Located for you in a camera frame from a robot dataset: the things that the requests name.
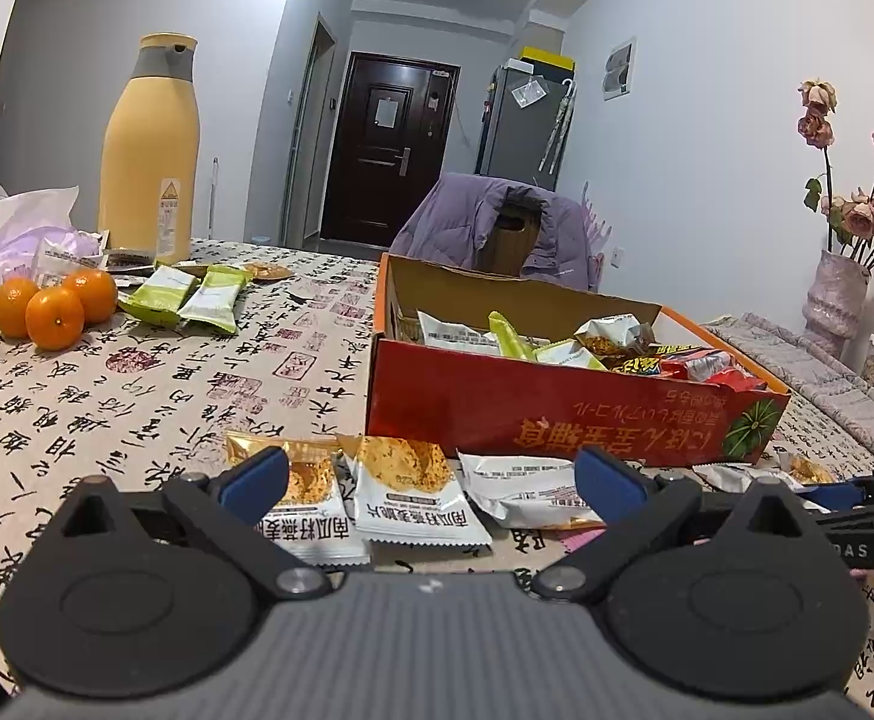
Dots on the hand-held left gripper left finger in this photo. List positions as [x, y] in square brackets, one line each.
[257, 476]

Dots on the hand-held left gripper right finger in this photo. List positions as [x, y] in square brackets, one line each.
[609, 480]

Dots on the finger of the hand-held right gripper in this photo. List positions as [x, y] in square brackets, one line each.
[838, 496]

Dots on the pink snack packet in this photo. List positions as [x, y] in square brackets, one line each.
[579, 538]

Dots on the gold and white snack packet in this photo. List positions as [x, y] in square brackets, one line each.
[407, 487]
[317, 521]

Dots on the small silver snack packet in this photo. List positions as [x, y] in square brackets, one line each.
[745, 474]

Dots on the orange cardboard box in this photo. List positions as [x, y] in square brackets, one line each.
[527, 405]

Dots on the yellow and black snack packet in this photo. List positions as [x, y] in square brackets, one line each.
[636, 366]

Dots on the red snack packet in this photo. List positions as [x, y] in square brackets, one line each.
[699, 366]

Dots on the pink quilted cloth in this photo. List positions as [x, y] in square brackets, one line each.
[820, 382]

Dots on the pink textured vase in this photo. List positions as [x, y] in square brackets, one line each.
[835, 300]

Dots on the flat brown packet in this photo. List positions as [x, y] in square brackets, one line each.
[268, 271]

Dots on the orange mandarin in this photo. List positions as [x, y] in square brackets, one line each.
[93, 292]
[54, 319]
[15, 307]

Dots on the pale pink rack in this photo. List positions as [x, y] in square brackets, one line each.
[598, 232]

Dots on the dark flat packet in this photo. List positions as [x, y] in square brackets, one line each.
[128, 260]

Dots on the wooden chair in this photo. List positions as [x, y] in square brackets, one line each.
[516, 244]

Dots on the dried pink roses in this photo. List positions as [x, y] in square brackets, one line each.
[865, 214]

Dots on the small white packet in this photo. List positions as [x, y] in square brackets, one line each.
[65, 262]

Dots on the purple padded jacket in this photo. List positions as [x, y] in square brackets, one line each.
[444, 221]

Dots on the yellow thermos bottle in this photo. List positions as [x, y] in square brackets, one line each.
[148, 165]

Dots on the dark brown entrance door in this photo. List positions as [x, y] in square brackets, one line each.
[384, 165]

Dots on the purple tissue pack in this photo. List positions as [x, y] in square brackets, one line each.
[24, 225]

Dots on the grey interior door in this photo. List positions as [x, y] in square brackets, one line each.
[308, 135]

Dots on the white folded umbrella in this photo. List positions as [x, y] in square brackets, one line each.
[557, 127]

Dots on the grey refrigerator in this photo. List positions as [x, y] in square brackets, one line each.
[519, 135]

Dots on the clear plastic bag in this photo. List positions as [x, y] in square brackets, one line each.
[528, 92]

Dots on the yellow box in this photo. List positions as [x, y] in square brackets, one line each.
[549, 58]

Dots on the wall picture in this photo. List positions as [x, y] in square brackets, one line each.
[619, 69]

